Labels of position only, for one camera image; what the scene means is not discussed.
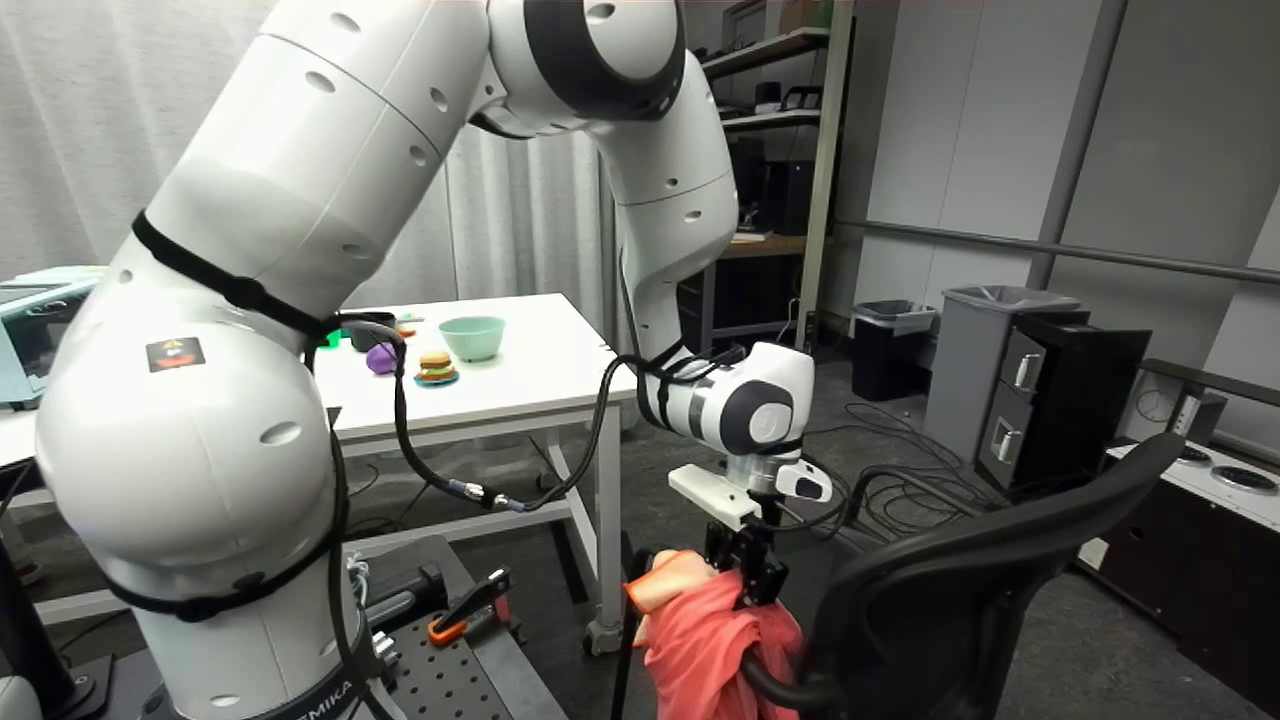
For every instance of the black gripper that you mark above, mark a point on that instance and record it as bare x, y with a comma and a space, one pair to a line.
748, 541

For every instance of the pink shirt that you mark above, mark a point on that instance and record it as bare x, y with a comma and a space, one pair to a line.
705, 652

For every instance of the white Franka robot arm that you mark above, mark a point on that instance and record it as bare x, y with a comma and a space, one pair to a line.
320, 174

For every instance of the black mesh office chair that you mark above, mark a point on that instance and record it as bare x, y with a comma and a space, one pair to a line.
961, 584

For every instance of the cream cloth with orange edge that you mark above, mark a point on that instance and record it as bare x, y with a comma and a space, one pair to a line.
665, 583

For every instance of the small black bin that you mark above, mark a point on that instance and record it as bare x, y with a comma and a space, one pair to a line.
895, 349

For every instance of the white table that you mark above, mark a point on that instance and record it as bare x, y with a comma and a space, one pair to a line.
545, 372

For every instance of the green bowl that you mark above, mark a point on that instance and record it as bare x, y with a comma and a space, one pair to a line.
473, 336

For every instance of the black file drawer cabinet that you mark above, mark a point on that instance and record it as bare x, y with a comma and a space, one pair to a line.
1061, 401

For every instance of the toy burger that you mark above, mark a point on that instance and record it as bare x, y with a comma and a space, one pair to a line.
438, 369

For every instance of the metal storage shelf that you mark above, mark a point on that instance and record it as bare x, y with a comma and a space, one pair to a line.
774, 174

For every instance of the purple toy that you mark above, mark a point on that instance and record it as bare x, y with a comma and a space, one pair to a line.
382, 357

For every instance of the low cabinet with white top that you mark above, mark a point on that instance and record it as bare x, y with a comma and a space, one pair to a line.
1187, 573

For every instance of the teal plastic box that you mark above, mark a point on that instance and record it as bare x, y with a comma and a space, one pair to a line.
34, 340

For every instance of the white curtain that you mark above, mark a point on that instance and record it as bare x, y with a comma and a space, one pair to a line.
80, 120

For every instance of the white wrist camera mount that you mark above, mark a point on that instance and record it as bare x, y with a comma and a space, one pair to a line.
713, 488

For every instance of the grey wall handrail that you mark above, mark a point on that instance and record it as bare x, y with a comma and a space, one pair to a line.
1067, 249

